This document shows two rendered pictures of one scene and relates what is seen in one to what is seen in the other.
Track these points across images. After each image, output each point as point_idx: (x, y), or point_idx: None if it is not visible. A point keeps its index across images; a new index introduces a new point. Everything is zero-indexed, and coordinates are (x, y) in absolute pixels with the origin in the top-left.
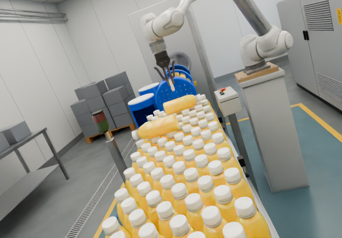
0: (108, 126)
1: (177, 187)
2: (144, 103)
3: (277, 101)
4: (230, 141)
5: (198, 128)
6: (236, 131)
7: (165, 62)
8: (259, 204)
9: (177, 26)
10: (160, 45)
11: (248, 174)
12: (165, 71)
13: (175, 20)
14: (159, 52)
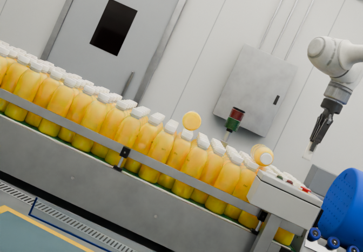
0: (228, 125)
1: (81, 80)
2: None
3: None
4: (207, 212)
5: (172, 124)
6: (252, 249)
7: (322, 115)
8: (71, 149)
9: (308, 55)
10: (329, 89)
11: None
12: (316, 127)
13: (310, 46)
14: (324, 97)
